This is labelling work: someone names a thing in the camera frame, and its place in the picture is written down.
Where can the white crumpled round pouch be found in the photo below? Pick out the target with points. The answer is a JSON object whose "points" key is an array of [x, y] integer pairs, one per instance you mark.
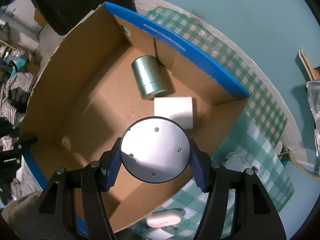
{"points": [[237, 162]]}

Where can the grey striped clothing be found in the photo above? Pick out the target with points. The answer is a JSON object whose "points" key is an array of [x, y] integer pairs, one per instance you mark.
{"points": [[15, 92]]}

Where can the green checked cloth tablecloth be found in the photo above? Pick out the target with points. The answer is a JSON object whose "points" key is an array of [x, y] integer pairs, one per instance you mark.
{"points": [[220, 52]]}

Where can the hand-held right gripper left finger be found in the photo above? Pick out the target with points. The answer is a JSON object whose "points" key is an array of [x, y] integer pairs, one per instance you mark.
{"points": [[113, 171]]}

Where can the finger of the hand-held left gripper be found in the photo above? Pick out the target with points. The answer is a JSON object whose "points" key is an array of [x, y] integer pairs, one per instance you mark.
{"points": [[15, 146]]}

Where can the white rounded earbud case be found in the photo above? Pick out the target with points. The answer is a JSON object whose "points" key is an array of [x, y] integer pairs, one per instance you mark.
{"points": [[163, 220]]}

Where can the green checked plastic tablecloth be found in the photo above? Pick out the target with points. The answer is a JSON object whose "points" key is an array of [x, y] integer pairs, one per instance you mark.
{"points": [[262, 180]]}

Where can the green checkered tablecloth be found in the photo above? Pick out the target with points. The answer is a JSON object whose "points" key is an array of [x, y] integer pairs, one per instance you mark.
{"points": [[250, 52]]}

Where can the black plastic bag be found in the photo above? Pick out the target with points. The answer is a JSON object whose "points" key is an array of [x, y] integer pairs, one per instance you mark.
{"points": [[82, 2]]}

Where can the white square box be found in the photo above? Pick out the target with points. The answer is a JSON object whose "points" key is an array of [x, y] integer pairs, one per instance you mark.
{"points": [[175, 110]]}

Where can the cardboard box with blue rim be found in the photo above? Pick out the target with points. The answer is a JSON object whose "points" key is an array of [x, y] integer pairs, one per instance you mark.
{"points": [[87, 120]]}

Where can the person's olive clothing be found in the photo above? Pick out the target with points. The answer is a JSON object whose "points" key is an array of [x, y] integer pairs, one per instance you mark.
{"points": [[17, 217]]}

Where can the round black and grey disc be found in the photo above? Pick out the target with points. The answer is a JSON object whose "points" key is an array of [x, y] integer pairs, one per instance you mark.
{"points": [[155, 150]]}

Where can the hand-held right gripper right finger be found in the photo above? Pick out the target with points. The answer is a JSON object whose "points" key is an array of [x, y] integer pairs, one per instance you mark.
{"points": [[197, 173]]}

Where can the white round plastic piece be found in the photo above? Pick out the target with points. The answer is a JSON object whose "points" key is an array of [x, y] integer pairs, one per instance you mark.
{"points": [[279, 148]]}

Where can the wooden plank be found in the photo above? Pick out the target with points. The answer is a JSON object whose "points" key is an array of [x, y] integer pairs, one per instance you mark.
{"points": [[308, 65]]}

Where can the green metallic cylinder tin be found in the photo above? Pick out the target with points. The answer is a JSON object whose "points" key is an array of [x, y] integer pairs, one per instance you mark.
{"points": [[148, 77]]}

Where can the silver foil sheet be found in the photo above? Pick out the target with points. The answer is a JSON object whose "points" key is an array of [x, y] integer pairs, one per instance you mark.
{"points": [[314, 110]]}

